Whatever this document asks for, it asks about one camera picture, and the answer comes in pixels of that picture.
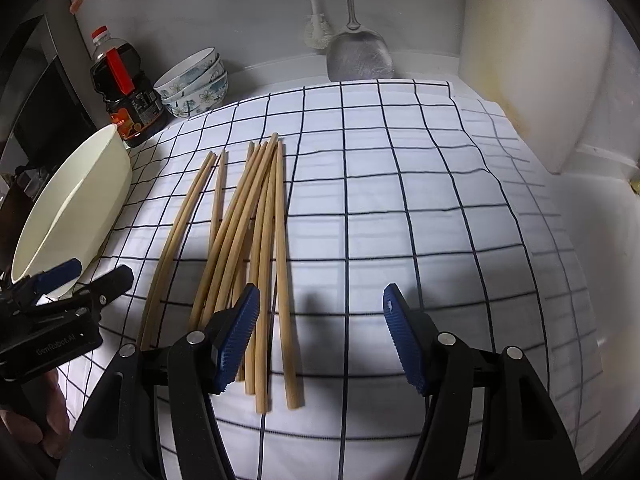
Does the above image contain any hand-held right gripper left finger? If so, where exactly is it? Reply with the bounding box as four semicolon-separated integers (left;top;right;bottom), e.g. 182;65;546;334
65;282;262;480

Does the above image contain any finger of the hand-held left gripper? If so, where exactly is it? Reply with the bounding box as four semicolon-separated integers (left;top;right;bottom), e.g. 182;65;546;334
67;265;135;321
12;258;83;306

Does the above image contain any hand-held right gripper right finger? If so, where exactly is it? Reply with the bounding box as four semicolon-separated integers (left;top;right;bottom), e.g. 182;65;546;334
382;282;583;480

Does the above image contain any bunch of wooden chopsticks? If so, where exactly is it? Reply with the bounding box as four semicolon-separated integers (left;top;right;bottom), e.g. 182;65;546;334
137;132;306;415

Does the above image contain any large white basin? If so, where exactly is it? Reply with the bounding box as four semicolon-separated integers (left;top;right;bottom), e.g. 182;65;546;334
10;124;133;301

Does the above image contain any person's left hand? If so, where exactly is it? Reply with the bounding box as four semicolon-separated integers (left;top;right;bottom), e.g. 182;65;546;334
0;367;73;461

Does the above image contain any white black checked cloth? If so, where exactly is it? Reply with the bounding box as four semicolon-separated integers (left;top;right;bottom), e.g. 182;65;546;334
50;80;608;480

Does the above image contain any dark kitchen appliance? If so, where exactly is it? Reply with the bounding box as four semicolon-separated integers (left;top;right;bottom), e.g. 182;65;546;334
0;0;98;181

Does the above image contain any dark soy sauce bottle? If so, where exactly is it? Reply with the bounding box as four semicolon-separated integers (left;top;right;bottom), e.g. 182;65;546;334
90;26;171;148

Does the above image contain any floral ceramic bowl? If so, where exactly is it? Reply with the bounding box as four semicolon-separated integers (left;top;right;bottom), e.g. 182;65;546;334
165;72;229;120
153;47;221;95
160;60;226;107

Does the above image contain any metal spatula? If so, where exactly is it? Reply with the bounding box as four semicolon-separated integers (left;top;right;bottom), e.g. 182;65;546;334
326;0;396;82

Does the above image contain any white dish brush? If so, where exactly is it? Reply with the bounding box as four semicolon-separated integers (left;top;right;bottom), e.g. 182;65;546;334
302;0;333;51

